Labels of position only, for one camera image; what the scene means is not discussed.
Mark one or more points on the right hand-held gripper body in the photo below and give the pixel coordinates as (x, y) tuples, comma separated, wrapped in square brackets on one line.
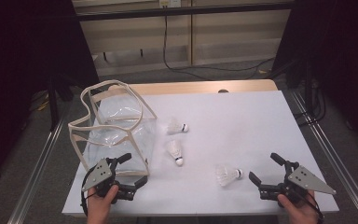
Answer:
[(304, 180)]

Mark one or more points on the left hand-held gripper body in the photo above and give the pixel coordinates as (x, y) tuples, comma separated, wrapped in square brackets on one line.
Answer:
[(99, 175)]

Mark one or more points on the clear bag with beige trim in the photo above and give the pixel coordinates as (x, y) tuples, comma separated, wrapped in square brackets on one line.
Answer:
[(118, 130)]

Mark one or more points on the white shuttlecock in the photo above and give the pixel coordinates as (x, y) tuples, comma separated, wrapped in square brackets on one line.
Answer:
[(176, 151), (175, 127), (225, 175)]

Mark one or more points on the person's left hand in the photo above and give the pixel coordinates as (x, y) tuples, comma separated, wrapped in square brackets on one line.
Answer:
[(99, 208)]

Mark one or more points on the person's right hand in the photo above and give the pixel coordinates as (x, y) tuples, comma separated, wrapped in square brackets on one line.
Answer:
[(301, 213)]

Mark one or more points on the white table mat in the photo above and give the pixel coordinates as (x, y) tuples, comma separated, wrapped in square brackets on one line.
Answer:
[(230, 133)]

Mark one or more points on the black metal stand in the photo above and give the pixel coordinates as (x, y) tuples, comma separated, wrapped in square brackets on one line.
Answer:
[(53, 105)]

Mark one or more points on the dark table grommet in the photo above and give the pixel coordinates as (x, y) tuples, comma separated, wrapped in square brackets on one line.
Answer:
[(223, 91)]

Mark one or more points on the dark curtain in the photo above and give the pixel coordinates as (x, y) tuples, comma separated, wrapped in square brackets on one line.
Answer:
[(21, 56), (345, 46)]

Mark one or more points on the light wooden cabinet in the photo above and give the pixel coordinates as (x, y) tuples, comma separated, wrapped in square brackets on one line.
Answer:
[(230, 37)]

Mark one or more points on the black horizontal bar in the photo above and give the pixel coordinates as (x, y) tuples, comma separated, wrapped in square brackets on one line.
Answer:
[(183, 11)]

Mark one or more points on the aluminium rail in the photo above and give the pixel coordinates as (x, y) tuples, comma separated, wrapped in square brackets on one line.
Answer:
[(34, 177), (338, 161)]

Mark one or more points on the white wall outlet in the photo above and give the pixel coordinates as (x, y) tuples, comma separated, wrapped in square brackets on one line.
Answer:
[(169, 3)]

